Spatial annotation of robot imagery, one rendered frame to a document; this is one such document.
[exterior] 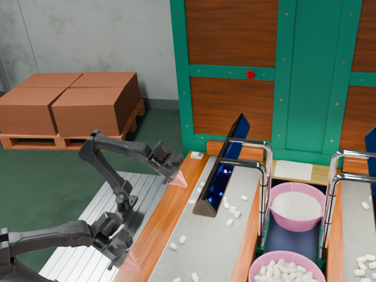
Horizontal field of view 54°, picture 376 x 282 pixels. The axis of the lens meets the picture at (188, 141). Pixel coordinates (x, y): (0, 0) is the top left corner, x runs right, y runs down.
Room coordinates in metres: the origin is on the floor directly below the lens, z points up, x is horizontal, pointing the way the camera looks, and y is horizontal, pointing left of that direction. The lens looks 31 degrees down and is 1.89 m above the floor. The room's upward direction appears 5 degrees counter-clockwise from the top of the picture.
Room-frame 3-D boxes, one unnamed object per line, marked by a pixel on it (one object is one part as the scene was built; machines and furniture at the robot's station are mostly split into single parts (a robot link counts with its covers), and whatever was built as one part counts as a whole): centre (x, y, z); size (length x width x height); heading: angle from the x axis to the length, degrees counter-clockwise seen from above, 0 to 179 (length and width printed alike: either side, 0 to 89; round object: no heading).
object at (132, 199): (1.42, 0.34, 0.71); 0.20 x 0.07 x 0.08; 163
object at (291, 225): (1.27, -0.47, 0.72); 0.27 x 0.27 x 0.10
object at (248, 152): (1.64, -0.25, 0.83); 0.30 x 0.06 x 0.07; 69
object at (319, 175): (1.47, -0.54, 0.77); 0.33 x 0.15 x 0.01; 69
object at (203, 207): (1.21, -0.14, 1.08); 0.62 x 0.08 x 0.07; 159
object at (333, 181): (1.03, -0.59, 0.90); 0.20 x 0.19 x 0.45; 159
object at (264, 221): (1.18, -0.22, 0.90); 0.20 x 0.19 x 0.45; 159
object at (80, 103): (3.58, 1.17, 0.25); 1.36 x 0.98 x 0.49; 73
